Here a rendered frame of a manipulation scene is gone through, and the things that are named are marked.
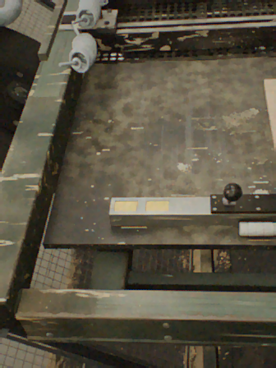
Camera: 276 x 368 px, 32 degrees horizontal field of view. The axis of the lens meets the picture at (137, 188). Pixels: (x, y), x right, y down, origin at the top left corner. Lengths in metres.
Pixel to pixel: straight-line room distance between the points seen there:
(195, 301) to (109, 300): 0.16
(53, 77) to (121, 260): 0.57
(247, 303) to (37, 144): 0.60
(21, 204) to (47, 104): 0.34
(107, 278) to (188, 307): 0.22
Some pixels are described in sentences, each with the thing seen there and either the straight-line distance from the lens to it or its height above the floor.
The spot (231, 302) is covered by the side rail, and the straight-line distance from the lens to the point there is 0.92.
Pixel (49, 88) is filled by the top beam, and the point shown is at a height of 1.84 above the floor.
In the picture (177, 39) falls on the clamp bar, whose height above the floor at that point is 1.54.
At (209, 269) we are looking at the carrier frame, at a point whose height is 0.79.
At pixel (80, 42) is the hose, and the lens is 1.30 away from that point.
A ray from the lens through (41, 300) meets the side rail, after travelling 0.96.
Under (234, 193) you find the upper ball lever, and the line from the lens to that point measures 0.94.
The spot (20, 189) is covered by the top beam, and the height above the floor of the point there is 1.83.
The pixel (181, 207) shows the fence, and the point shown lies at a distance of 1.06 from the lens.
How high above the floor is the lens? 2.01
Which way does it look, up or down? 22 degrees down
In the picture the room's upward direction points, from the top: 64 degrees counter-clockwise
